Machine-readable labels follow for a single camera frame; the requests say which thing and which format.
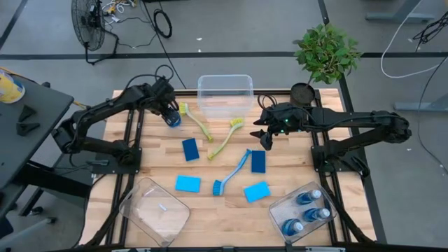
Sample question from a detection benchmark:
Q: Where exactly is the black aluminium table frame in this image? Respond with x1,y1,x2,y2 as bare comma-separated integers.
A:
80,89,388,252

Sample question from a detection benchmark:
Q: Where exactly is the white floor cable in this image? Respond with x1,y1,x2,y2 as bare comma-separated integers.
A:
380,0,448,80

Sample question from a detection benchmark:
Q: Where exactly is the clear deep plastic bin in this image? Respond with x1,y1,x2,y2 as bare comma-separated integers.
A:
197,73,255,119

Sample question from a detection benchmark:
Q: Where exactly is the yellow-green dish brush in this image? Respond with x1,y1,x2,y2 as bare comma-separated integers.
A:
207,117,245,161
178,101,214,144

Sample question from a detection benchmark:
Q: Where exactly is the green leafy plant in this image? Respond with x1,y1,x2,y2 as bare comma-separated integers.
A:
292,22,363,85

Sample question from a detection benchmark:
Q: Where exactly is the blue dish soap bottle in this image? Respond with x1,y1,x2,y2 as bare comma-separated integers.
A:
295,189,323,206
162,107,183,129

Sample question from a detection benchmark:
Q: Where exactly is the dark grey side table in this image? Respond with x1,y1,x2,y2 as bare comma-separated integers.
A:
0,71,94,220

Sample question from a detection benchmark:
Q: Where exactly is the white and yellow cable bundle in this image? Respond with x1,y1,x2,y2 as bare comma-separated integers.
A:
101,0,139,24

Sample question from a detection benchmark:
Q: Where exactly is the dark blue sponge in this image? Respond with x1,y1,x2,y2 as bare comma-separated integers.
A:
181,137,200,162
251,150,267,174

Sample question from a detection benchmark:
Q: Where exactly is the blue dish brush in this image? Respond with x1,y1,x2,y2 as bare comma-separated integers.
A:
212,148,253,196

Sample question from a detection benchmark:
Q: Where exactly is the black floor fan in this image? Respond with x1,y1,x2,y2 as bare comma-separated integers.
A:
71,0,120,66

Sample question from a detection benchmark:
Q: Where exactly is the black floor cable bundle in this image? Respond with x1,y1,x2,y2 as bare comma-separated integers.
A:
412,12,448,45

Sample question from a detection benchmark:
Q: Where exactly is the light blue sponge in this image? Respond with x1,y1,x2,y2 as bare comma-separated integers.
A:
174,175,202,194
243,181,272,204

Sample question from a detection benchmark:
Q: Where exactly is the black plant pot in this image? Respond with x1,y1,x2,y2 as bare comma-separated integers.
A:
289,82,317,109

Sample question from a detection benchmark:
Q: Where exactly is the black coiled floor cable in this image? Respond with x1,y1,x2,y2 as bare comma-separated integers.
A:
153,8,174,39

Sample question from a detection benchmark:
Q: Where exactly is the water bottle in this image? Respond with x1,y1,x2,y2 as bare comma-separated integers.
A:
281,218,305,237
302,207,332,223

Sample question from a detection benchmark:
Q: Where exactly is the grey chair base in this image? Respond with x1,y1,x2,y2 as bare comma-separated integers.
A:
0,204,59,251

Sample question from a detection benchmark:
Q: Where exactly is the yellow canister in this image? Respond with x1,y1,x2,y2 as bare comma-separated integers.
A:
0,68,26,104

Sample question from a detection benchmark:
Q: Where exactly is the black plastic bracket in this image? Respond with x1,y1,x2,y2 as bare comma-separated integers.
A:
17,104,38,123
15,122,41,137

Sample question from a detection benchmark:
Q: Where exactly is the grey desk leg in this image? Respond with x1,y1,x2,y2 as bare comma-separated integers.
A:
393,94,448,113
365,0,437,22

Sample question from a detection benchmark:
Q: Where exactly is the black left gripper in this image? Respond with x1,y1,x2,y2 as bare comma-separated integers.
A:
151,77,182,122

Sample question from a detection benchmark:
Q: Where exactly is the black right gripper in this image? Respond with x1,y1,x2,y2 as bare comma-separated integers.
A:
249,101,306,152

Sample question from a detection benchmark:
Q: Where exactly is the clear shallow plastic tray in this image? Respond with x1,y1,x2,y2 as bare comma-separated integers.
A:
118,176,192,248
268,181,338,245

